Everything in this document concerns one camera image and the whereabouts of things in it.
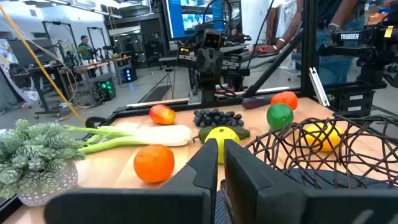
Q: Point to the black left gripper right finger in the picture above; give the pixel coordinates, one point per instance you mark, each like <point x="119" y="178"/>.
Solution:
<point x="264" y="202"/>

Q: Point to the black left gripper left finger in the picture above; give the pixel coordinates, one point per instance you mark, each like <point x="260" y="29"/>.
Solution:
<point x="140" y="208"/>

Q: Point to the orange fruit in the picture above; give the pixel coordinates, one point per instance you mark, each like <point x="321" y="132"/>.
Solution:
<point x="154" y="163"/>

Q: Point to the black grape bunch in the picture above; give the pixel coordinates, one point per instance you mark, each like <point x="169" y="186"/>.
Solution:
<point x="217" y="118"/>

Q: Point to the dark purple eggplant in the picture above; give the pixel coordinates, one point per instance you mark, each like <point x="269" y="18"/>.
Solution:
<point x="256" y="102"/>

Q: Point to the red pepper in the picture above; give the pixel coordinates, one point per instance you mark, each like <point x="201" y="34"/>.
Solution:
<point x="162" y="114"/>

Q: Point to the yellow-green apple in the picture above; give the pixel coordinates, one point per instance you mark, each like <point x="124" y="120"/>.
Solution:
<point x="220" y="137"/>

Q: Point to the green white celery stalk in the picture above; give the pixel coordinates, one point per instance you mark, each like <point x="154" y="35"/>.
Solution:
<point x="161" y="135"/>

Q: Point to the yellow lemon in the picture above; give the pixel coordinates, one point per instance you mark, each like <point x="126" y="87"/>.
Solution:
<point x="323" y="137"/>

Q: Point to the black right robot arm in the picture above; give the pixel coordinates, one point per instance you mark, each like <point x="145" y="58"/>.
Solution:
<point x="207" y="88"/>

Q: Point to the dark brown wicker basket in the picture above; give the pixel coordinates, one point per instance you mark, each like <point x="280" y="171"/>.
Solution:
<point x="367" y="119"/>

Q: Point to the computer monitor blue screen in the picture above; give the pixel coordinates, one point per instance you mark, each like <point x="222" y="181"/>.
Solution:
<point x="177" y="18"/>

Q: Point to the computer tower blue lights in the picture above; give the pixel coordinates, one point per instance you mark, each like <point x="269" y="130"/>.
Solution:
<point x="129" y="74"/>

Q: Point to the computer tower green lights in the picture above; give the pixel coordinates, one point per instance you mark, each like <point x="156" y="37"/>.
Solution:
<point x="105" y="90"/>

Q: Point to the wooden top workbench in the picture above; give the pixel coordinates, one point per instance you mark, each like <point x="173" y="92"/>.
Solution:
<point x="93" y="65"/>

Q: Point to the potted succulent plant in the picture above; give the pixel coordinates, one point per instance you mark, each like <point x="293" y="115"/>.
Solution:
<point x="34" y="155"/>

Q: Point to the person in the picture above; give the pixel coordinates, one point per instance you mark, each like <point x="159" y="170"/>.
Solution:
<point x="84" y="46"/>
<point x="334" y="70"/>

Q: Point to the patterned hanging cloth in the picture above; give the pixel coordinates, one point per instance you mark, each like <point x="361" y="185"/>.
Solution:
<point x="7" y="62"/>

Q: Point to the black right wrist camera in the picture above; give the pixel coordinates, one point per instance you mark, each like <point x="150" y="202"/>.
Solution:
<point x="212" y="39"/>

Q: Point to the black aluminium table frame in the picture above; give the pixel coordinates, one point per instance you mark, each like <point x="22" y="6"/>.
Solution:
<point x="310" y="46"/>

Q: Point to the white metal bracket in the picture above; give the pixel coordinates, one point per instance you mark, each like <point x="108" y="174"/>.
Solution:
<point x="318" y="87"/>

